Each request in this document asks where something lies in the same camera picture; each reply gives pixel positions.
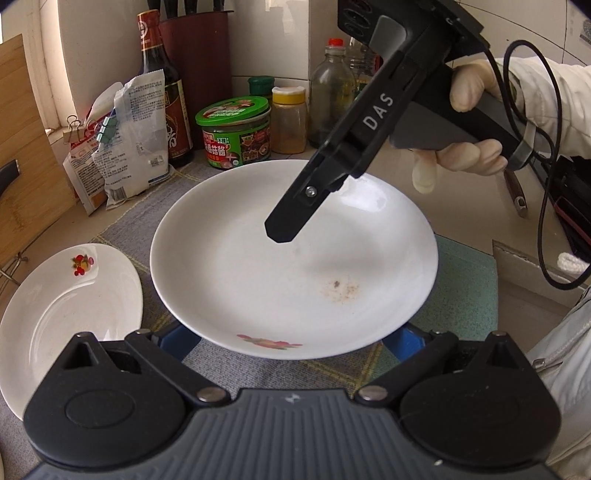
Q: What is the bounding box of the large white plate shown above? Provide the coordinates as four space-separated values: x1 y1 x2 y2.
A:
149 160 439 360

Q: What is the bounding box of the white sleeved forearm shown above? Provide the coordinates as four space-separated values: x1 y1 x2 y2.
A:
509 57 591 160

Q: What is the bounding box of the white gloved hand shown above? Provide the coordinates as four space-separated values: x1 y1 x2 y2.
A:
410 58 514 195

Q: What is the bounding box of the yellow lid spice jar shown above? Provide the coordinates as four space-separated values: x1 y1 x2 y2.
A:
270 86 308 155

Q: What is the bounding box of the clear oil bottle red cap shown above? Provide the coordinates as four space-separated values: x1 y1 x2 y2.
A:
308 38 356 148

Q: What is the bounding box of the green lid sauce jar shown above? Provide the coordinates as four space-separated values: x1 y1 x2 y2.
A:
195 96 270 170

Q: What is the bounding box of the grey blue checked cloth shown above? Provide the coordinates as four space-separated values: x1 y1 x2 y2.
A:
0 161 500 480

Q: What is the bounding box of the dark soy sauce bottle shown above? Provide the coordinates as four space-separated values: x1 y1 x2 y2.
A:
137 9 193 169

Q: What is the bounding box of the dark red knife block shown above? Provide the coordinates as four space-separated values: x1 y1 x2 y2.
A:
148 1 232 150

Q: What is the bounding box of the white seasoning bag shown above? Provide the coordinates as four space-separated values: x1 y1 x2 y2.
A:
91 70 170 209

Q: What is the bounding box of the bamboo cutting board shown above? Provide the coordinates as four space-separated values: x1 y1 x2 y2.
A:
1 35 75 263

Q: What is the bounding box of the orange white snack bag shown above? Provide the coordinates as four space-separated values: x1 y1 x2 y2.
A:
63 82 123 215

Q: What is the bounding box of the black cable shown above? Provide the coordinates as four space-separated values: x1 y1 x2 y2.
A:
500 39 591 292

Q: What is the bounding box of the wire board rack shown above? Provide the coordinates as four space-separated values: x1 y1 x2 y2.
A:
0 252 28 286

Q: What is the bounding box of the kitchen knife black handle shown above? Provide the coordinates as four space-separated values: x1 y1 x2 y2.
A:
0 159 20 196

